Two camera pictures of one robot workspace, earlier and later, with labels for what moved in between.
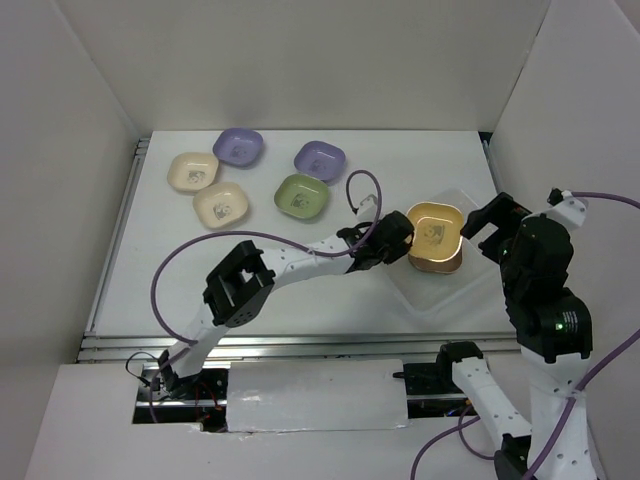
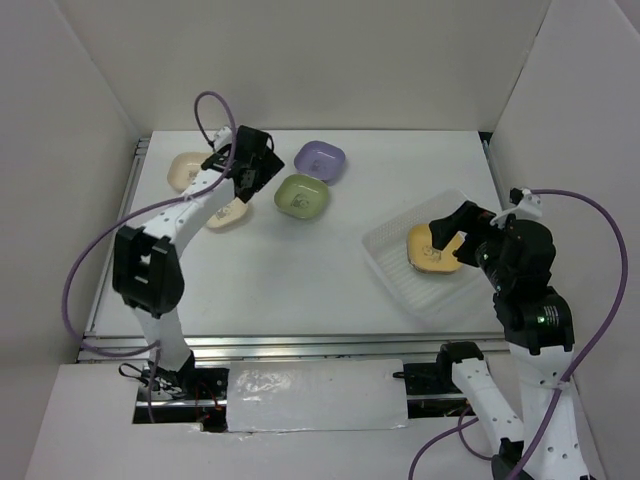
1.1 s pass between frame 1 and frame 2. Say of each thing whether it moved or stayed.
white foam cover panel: stayed
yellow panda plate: moved
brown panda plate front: stayed
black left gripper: moved
